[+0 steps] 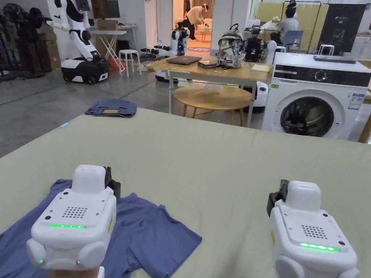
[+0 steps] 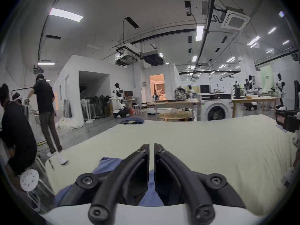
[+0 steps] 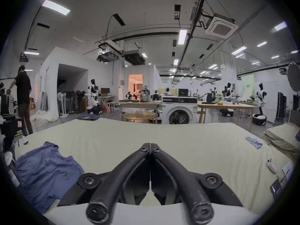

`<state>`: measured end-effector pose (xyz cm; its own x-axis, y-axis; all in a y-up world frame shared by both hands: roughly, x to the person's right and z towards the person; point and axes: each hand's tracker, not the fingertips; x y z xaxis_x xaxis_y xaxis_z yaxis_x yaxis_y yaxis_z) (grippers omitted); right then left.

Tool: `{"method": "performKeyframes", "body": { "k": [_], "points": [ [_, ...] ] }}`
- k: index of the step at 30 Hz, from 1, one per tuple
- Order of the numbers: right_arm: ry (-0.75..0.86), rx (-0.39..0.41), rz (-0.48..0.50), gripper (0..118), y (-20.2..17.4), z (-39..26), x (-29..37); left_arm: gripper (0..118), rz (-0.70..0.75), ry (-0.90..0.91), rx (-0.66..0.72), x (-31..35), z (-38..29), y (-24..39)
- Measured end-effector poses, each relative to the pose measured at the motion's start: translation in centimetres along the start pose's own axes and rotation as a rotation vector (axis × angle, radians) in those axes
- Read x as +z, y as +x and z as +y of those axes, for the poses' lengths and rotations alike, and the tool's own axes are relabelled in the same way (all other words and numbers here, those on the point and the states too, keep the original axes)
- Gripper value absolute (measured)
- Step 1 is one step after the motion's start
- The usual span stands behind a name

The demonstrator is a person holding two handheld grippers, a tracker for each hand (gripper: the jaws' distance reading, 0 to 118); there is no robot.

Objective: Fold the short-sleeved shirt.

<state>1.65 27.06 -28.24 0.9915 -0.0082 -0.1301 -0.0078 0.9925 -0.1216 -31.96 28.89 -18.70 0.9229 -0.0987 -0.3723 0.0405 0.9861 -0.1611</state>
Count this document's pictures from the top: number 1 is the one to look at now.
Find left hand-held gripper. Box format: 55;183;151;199
26;164;121;278

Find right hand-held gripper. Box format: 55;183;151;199
266;179;360;278

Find blue shirt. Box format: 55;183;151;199
0;178;203;278

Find person's left hand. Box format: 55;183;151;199
47;268;99;278

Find folded blue jeans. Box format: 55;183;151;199
84;98;138;118

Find bed with pale green sheet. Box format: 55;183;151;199
0;107;371;278

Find white washing machine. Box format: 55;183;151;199
262;52;371;143

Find round wooden table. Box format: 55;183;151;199
173;85;253;128

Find white round stool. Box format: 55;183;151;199
118;49;143;77
317;45;336;56

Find tall white humanoid robot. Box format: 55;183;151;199
46;0;111;85

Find square wooden table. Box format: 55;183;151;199
146;24;273;128

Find group of black robots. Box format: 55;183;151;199
0;3;56;76

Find white folding table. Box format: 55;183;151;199
89;19;128;73

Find white robot with black head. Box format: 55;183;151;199
244;25;278;114

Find blue chair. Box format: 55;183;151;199
278;30;304;54

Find white robot with black arms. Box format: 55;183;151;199
141;27;192;82

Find black banner stand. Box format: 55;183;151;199
317;3;369;57

